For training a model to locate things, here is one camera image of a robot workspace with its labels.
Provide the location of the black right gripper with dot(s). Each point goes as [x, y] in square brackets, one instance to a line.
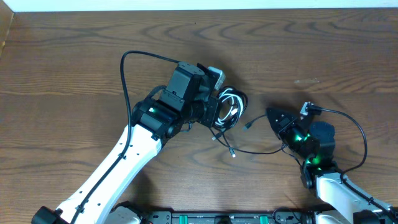
[286, 125]

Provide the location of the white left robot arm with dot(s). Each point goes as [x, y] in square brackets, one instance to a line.
[152, 122]

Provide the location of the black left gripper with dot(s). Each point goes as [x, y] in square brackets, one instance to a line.
[212, 111]

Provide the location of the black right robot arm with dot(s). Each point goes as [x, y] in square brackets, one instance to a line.
[314, 142]

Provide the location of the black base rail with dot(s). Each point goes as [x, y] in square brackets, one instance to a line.
[283, 216]

